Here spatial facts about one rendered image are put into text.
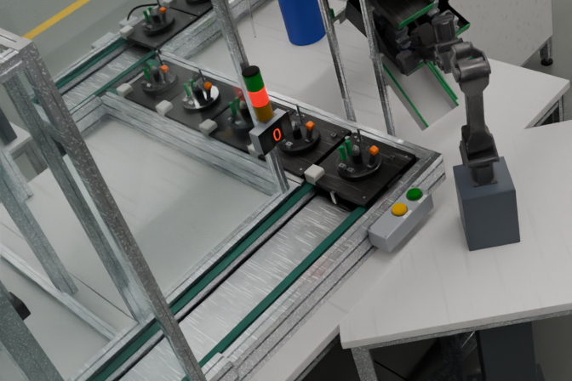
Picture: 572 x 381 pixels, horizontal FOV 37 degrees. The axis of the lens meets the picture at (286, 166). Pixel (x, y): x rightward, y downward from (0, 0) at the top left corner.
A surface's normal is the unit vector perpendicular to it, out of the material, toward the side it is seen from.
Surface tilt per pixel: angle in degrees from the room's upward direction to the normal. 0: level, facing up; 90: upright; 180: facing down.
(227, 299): 0
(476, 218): 90
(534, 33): 90
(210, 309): 0
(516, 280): 0
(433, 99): 45
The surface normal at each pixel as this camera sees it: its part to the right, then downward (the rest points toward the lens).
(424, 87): 0.24, -0.23
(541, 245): -0.24, -0.74
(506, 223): 0.03, 0.64
